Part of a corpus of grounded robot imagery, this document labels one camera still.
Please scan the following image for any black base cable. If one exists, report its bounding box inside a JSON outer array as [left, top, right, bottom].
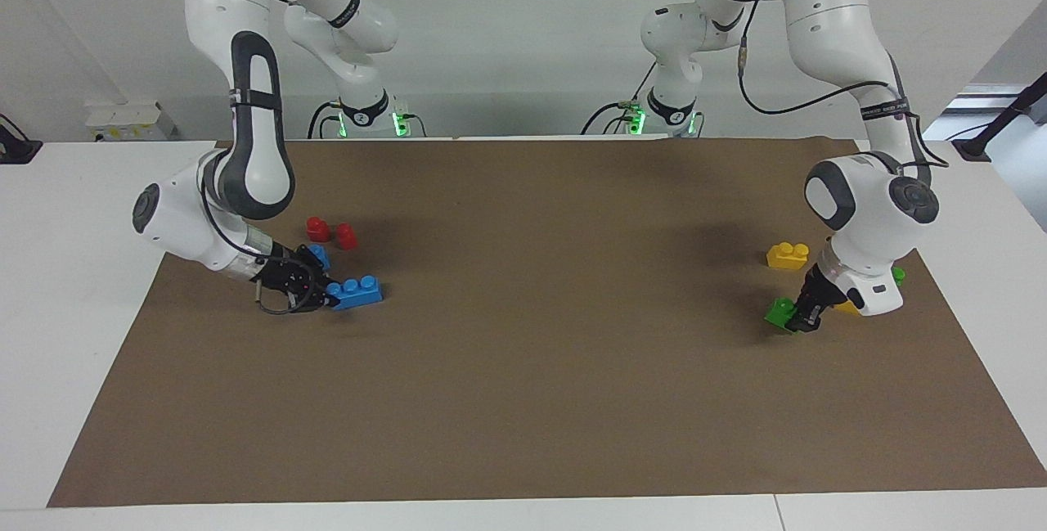
[[308, 100, 343, 139], [581, 63, 659, 137]]

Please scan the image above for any brown table mat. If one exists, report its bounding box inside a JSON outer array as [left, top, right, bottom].
[[47, 137, 1047, 509]]

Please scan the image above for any black right base cable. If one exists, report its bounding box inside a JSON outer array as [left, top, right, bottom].
[[308, 100, 343, 139]]

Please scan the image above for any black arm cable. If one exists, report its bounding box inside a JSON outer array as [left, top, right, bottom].
[[199, 175, 320, 316], [699, 0, 950, 170]]

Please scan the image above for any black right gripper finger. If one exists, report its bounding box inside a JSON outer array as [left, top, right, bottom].
[[299, 249, 335, 288], [301, 284, 341, 313]]

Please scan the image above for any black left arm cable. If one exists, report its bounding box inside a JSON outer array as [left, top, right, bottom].
[[699, 0, 950, 170]]

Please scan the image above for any black stand with clamp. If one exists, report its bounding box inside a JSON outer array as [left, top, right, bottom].
[[951, 73, 1047, 162]]

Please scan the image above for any black table clamp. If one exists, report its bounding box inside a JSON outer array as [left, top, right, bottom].
[[0, 114, 43, 165]]

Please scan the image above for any black left base cable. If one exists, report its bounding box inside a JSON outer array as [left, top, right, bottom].
[[581, 63, 659, 137]]

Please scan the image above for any white wall socket box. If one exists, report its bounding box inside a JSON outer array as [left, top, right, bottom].
[[86, 101, 177, 143]]

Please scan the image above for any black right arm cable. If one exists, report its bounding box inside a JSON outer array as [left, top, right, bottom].
[[199, 175, 320, 316]]

